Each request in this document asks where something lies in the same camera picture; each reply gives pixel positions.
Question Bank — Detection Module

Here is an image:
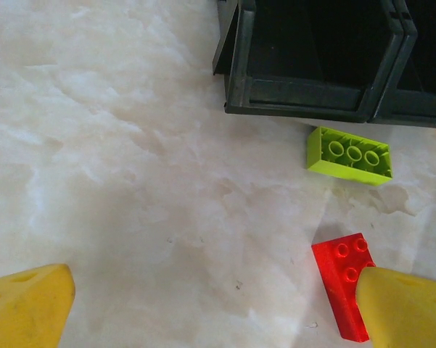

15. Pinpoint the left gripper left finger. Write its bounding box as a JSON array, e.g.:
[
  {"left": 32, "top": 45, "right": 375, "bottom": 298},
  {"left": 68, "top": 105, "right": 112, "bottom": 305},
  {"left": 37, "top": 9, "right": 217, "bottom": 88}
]
[{"left": 0, "top": 263, "right": 76, "bottom": 348}]

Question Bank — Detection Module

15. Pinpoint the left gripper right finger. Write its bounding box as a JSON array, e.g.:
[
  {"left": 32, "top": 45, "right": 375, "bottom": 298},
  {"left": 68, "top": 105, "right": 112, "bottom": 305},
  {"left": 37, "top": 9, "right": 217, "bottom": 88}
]
[{"left": 355, "top": 266, "right": 436, "bottom": 348}]

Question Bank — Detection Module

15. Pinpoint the red lego brick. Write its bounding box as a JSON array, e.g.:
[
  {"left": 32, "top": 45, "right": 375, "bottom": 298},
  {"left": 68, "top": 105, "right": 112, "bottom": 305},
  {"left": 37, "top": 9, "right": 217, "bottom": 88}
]
[{"left": 310, "top": 233, "right": 378, "bottom": 343}]

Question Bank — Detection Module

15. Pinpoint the black plastic bin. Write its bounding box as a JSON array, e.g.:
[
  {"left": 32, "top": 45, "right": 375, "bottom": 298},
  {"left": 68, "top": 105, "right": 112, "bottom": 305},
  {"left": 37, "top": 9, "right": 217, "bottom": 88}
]
[
  {"left": 212, "top": 0, "right": 418, "bottom": 124},
  {"left": 369, "top": 0, "right": 436, "bottom": 130}
]

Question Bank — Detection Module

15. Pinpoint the lime green lego brick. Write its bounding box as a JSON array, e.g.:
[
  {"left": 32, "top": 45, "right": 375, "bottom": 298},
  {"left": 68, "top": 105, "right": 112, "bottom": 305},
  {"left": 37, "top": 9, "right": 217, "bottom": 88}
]
[{"left": 305, "top": 125, "right": 394, "bottom": 187}]

